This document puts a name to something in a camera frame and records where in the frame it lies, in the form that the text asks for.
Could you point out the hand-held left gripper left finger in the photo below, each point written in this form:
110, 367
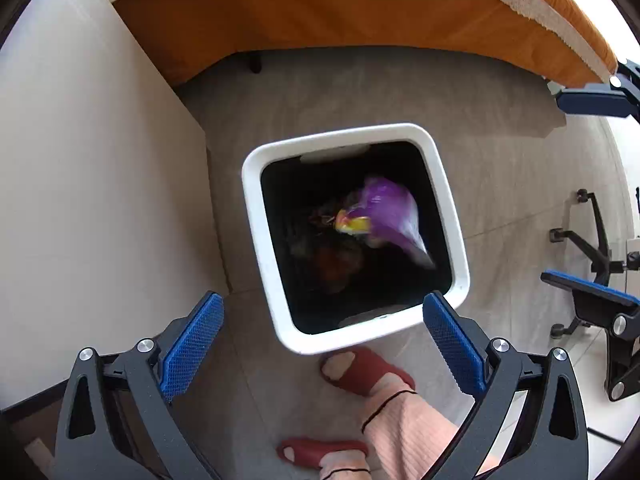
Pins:
192, 342

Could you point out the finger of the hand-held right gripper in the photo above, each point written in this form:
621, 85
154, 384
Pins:
590, 292
595, 102

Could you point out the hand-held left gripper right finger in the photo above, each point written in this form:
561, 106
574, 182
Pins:
452, 342

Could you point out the white trash bin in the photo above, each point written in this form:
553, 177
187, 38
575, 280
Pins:
280, 240

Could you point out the purple snack wrapper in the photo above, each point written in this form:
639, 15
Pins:
387, 215

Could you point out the black office chair base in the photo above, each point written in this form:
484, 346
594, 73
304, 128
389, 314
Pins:
595, 240

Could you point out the red slipper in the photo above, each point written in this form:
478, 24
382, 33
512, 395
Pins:
367, 370
320, 450

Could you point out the pink pajama leg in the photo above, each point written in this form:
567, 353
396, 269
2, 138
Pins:
405, 430

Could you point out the white cabinet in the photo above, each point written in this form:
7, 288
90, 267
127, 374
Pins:
95, 200

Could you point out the orange bed sheet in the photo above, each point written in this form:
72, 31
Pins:
350, 10

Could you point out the black bed leg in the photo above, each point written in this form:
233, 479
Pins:
255, 61

